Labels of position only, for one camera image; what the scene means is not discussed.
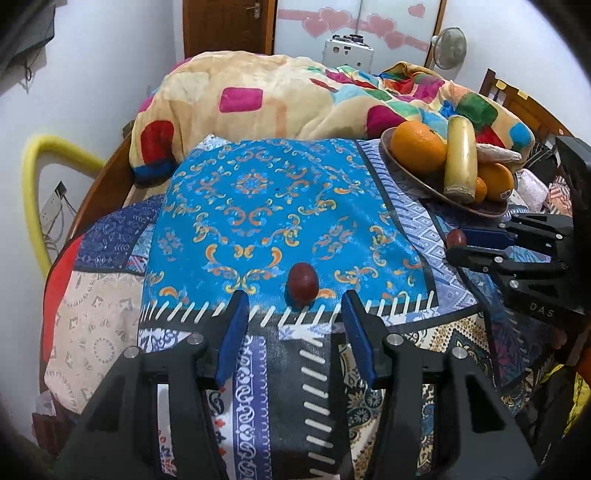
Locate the blue patterned bedsheet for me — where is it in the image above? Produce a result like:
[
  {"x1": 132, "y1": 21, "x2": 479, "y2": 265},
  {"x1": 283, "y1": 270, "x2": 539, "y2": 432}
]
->
[{"x1": 39, "y1": 134, "x2": 578, "y2": 480}]

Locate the yellow foam tube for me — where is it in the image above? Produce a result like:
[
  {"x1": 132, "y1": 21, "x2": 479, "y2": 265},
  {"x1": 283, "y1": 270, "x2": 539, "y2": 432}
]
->
[{"x1": 23, "y1": 134, "x2": 107, "y2": 278}]

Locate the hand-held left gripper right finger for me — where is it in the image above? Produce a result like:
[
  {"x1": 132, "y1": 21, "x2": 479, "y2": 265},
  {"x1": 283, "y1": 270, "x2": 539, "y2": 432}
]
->
[{"x1": 341, "y1": 290, "x2": 541, "y2": 480}]

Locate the brown wooden door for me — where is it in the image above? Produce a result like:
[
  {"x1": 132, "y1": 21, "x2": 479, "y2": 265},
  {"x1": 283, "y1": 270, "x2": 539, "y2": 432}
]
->
[{"x1": 182, "y1": 0, "x2": 278, "y2": 59}]

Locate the wooden bed side rail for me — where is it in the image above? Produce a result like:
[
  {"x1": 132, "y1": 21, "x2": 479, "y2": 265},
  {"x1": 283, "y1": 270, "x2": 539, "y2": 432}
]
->
[{"x1": 69, "y1": 134, "x2": 136, "y2": 241}]

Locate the black wall television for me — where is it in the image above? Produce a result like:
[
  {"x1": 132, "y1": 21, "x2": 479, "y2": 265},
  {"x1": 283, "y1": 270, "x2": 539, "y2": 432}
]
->
[{"x1": 0, "y1": 0, "x2": 57, "y2": 80}]

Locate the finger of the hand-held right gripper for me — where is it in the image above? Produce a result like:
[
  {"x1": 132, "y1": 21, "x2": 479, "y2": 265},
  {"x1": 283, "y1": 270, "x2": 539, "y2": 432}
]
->
[
  {"x1": 445, "y1": 244, "x2": 570, "y2": 283},
  {"x1": 459, "y1": 211, "x2": 573, "y2": 252}
]

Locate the standing electric fan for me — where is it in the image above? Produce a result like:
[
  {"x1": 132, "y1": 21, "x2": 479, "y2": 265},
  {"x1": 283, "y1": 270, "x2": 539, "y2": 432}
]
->
[{"x1": 431, "y1": 27, "x2": 468, "y2": 71}]

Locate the small white appliance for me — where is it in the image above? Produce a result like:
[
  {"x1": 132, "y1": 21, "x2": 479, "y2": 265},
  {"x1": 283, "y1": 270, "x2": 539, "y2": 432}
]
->
[{"x1": 323, "y1": 33, "x2": 374, "y2": 73}]

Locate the pink patterned bag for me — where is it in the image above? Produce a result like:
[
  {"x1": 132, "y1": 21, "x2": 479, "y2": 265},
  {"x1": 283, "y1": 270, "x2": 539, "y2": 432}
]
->
[{"x1": 516, "y1": 168, "x2": 551, "y2": 209}]

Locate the wooden bed headboard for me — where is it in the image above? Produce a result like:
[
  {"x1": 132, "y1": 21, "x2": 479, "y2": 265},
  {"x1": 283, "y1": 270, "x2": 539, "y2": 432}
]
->
[{"x1": 479, "y1": 68, "x2": 578, "y2": 140}]

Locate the black bag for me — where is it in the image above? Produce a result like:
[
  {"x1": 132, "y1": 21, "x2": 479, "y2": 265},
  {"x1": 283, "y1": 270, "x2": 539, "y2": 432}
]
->
[{"x1": 524, "y1": 136, "x2": 561, "y2": 169}]

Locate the heart-decorated sliding wardrobe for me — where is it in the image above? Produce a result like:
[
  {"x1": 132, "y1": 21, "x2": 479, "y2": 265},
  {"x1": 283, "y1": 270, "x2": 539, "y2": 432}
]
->
[{"x1": 274, "y1": 0, "x2": 450, "y2": 70}]

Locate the large plain orange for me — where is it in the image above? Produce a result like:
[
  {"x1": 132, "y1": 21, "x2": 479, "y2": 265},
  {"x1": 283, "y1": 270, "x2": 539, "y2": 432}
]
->
[{"x1": 392, "y1": 120, "x2": 448, "y2": 175}]

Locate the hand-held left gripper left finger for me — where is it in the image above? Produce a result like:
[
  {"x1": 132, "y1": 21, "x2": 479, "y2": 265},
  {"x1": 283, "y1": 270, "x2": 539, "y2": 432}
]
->
[{"x1": 53, "y1": 291, "x2": 252, "y2": 480}]

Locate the large orange with sticker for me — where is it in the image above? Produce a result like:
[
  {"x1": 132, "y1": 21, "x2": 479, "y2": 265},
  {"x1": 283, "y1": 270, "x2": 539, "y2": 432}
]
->
[{"x1": 478, "y1": 162, "x2": 515, "y2": 201}]

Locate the thin wall socket cable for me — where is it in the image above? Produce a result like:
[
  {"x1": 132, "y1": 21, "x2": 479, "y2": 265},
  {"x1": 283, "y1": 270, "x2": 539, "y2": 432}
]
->
[{"x1": 42, "y1": 194, "x2": 80, "y2": 252}]

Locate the colourful patchwork blanket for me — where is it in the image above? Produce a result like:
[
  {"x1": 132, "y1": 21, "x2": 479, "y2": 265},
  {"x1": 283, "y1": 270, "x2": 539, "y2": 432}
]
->
[{"x1": 129, "y1": 51, "x2": 536, "y2": 186}]

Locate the cut yellow banana piece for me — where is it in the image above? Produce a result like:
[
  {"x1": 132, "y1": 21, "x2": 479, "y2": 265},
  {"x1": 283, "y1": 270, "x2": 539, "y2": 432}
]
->
[{"x1": 443, "y1": 115, "x2": 478, "y2": 205}]

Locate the white wall socket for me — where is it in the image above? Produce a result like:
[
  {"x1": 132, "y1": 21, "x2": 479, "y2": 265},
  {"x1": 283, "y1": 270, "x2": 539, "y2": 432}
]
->
[{"x1": 39, "y1": 182, "x2": 66, "y2": 227}]

